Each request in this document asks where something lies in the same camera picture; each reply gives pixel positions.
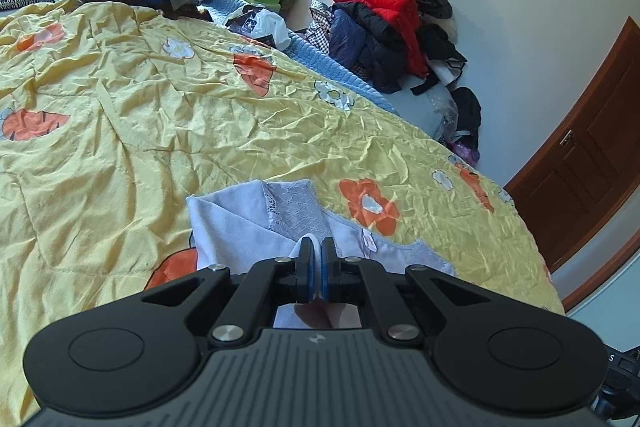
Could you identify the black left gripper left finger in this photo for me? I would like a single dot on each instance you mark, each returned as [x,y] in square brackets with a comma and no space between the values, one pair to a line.
[297,273]

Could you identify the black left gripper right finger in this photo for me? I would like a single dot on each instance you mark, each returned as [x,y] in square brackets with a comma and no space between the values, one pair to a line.
[339,283]

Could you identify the light lavender lace garment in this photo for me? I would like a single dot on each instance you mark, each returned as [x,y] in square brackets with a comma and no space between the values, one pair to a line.
[248,222]

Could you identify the black clothes pile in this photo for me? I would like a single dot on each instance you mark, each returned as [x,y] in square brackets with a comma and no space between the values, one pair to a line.
[437,36]

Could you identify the dark navy jacket pile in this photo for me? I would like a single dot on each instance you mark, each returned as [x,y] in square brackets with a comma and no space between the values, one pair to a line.
[375,43]

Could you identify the yellow carrot print quilt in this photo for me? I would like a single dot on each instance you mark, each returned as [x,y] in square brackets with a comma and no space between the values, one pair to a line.
[112,116]

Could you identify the red puffer jacket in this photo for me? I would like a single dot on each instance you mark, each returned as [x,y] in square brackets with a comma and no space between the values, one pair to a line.
[385,6]

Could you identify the brown wooden door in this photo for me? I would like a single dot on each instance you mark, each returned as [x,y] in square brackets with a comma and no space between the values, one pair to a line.
[589,166]

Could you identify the blue knitted blanket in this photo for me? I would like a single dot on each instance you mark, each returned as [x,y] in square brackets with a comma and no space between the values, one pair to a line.
[304,53]

